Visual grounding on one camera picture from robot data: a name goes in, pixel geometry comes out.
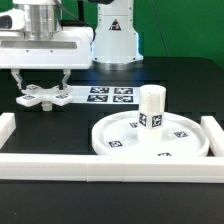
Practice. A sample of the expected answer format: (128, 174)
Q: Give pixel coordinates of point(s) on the white round table top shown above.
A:
(116, 135)

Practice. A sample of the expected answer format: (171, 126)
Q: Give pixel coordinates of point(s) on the black post with connector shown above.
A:
(81, 15)

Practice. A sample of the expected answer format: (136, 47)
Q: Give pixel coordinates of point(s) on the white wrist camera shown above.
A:
(12, 20)

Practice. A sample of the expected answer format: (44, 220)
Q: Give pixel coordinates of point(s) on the white cross-shaped table base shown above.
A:
(34, 95)

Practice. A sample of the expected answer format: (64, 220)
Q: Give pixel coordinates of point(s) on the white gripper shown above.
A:
(70, 48)

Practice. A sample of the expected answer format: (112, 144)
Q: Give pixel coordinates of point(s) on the white right fence bar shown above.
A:
(215, 135)

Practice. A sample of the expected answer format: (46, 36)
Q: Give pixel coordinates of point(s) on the white left fence bar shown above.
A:
(7, 127)

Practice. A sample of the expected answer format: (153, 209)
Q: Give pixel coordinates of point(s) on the white marker sheet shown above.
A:
(105, 95)

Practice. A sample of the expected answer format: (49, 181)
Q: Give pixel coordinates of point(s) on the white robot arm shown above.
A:
(33, 35)

